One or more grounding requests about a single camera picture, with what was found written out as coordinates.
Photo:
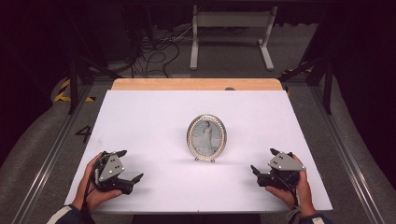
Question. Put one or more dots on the yellow black floor tape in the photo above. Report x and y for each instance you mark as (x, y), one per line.
(295, 69)
(62, 93)

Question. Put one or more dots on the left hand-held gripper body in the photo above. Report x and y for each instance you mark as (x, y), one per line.
(110, 168)

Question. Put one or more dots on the white metal desk frame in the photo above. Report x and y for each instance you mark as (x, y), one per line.
(232, 19)

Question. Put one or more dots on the black metal stand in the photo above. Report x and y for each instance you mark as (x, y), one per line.
(327, 87)
(73, 87)

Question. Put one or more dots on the dark curtain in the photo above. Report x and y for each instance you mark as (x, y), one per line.
(367, 77)
(28, 77)

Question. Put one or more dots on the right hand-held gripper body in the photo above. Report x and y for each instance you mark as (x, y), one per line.
(285, 163)

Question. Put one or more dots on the person's right hand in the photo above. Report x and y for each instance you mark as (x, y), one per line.
(303, 193)

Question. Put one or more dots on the oval silver photo frame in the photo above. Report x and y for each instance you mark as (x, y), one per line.
(206, 138)

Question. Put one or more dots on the dark equipment cabinet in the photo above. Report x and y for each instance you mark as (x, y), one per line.
(115, 31)

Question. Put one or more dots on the person's left hand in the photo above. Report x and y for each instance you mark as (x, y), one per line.
(99, 197)

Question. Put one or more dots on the aluminium floor rail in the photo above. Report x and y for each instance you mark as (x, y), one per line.
(345, 155)
(53, 155)

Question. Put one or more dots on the dark round table grommet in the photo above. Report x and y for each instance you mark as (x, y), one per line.
(229, 89)

